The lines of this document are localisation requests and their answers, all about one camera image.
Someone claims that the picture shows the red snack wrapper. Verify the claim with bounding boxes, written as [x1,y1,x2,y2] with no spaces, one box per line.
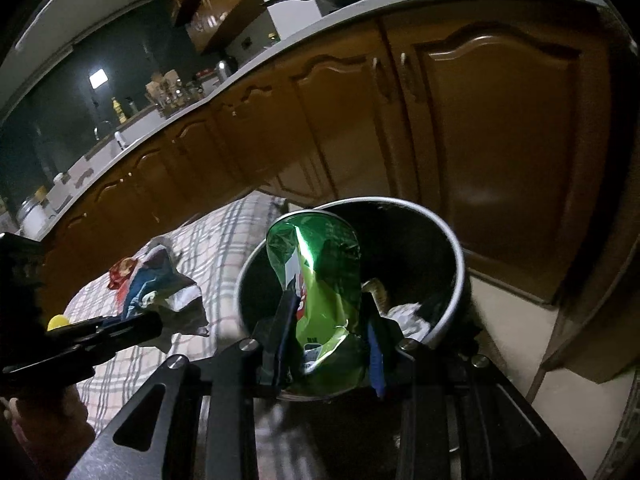
[107,257,138,290]

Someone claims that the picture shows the crushed green soda can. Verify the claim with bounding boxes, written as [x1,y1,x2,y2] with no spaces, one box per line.
[266,209,368,399]

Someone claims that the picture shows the white round trash bin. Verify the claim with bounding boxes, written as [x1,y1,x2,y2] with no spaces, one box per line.
[234,196,468,403]

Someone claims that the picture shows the wooden lower kitchen cabinets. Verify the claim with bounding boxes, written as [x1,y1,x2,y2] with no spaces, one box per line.
[39,0,639,382]

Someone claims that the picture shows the person's left hand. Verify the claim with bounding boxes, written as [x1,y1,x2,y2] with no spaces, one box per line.
[1,385,96,479]

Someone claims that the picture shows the plaid tablecloth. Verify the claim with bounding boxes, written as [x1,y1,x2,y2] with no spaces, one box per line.
[64,192,312,480]

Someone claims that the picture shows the white lidded pot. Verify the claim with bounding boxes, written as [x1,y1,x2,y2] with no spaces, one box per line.
[17,195,55,240]

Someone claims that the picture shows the sink faucet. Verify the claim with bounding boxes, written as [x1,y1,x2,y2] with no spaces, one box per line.
[93,120,129,151]

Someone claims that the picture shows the yellow oil bottle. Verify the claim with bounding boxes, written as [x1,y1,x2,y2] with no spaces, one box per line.
[112,96,128,125]

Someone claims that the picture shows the utensil dish rack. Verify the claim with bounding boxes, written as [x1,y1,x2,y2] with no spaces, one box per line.
[145,70,193,118]

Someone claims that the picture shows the steel electric kettle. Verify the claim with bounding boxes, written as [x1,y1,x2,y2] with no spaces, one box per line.
[216,58,238,82]

